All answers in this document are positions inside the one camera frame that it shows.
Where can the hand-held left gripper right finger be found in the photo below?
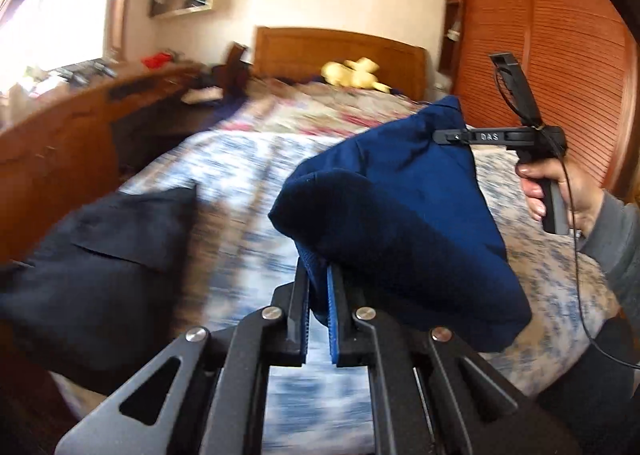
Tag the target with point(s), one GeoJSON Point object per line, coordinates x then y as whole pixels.
{"type": "Point", "coordinates": [334, 335]}

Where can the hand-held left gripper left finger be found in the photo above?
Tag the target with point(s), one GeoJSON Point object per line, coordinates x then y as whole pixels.
{"type": "Point", "coordinates": [300, 335]}

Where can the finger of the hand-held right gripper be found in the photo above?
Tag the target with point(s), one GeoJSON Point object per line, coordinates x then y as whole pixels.
{"type": "Point", "coordinates": [475, 137]}

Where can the blue suit jacket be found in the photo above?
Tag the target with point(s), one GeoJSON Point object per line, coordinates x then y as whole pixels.
{"type": "Point", "coordinates": [400, 215]}

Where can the dark navy garment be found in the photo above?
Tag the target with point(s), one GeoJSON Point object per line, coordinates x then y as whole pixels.
{"type": "Point", "coordinates": [90, 275]}

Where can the person's right forearm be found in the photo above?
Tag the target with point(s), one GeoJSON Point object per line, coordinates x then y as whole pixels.
{"type": "Point", "coordinates": [620, 245]}

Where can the person's right hand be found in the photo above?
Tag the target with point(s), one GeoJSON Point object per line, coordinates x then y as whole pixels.
{"type": "Point", "coordinates": [580, 195]}

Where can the wooden louvred wardrobe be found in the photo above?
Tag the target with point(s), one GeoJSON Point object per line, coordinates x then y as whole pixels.
{"type": "Point", "coordinates": [575, 60]}

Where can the yellow plush toy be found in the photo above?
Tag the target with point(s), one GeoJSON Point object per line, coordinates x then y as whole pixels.
{"type": "Point", "coordinates": [345, 75]}

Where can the pink floral quilt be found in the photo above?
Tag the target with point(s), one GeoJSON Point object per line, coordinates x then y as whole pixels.
{"type": "Point", "coordinates": [310, 110]}

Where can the blue floral bedsheet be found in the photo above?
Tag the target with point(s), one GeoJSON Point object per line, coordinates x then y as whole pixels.
{"type": "Point", "coordinates": [230, 175]}

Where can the wooden bed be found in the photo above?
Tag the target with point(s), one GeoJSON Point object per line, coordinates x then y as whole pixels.
{"type": "Point", "coordinates": [310, 52]}

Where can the wooden chair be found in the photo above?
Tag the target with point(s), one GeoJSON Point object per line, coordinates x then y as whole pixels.
{"type": "Point", "coordinates": [235, 65]}

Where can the white cloth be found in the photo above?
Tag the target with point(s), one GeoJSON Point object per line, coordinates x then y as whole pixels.
{"type": "Point", "coordinates": [202, 94]}

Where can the person's dark trousers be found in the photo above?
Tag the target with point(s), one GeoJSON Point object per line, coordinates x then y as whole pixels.
{"type": "Point", "coordinates": [600, 400]}

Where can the red basket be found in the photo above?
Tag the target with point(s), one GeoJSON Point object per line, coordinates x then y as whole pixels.
{"type": "Point", "coordinates": [157, 60]}

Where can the wooden desk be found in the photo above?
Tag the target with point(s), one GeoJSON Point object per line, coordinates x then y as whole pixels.
{"type": "Point", "coordinates": [50, 145]}

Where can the black hand-held device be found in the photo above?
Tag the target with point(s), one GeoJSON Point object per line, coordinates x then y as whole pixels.
{"type": "Point", "coordinates": [85, 72]}

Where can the wooden framed window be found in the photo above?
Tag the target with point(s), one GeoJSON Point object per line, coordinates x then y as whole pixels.
{"type": "Point", "coordinates": [60, 25]}

